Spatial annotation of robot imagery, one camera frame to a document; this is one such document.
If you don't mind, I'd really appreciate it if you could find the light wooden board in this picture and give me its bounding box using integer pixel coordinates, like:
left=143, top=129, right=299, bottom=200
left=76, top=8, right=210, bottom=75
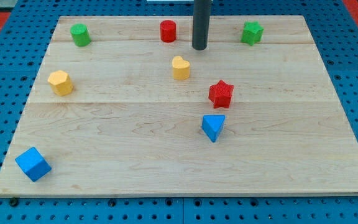
left=0, top=16, right=358, bottom=198

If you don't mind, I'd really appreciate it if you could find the yellow hexagon block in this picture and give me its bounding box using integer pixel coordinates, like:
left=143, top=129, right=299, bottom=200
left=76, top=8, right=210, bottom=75
left=47, top=70, right=73, bottom=96

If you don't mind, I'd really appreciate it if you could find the green cylinder block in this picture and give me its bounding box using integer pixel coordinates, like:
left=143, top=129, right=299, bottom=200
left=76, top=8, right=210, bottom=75
left=70, top=24, right=91, bottom=47

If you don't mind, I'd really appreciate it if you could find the red star block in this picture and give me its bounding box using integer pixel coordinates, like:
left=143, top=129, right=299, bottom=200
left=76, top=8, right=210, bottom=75
left=208, top=80, right=234, bottom=108

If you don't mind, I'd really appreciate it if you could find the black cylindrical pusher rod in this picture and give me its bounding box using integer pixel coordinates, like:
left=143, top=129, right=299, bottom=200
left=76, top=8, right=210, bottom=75
left=192, top=0, right=211, bottom=50

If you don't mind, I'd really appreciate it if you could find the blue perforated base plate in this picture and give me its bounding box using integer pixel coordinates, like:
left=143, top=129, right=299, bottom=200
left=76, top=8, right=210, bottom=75
left=0, top=0, right=358, bottom=223

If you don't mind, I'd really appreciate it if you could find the green star block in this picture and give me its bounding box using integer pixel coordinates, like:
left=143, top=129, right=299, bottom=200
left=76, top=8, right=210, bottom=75
left=241, top=21, right=264, bottom=45

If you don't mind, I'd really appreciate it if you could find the blue triangle block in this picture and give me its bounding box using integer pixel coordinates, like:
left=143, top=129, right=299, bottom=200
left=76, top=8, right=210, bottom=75
left=201, top=114, right=226, bottom=142

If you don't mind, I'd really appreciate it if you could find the yellow heart block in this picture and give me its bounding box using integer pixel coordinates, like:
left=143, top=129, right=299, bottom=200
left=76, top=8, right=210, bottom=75
left=172, top=56, right=190, bottom=80

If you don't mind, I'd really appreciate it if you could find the blue cube block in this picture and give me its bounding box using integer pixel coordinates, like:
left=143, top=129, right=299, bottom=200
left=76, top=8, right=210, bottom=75
left=15, top=147, right=52, bottom=182

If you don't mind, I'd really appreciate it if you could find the red cylinder block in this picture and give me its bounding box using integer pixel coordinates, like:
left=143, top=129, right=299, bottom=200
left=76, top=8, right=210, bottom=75
left=160, top=20, right=177, bottom=43

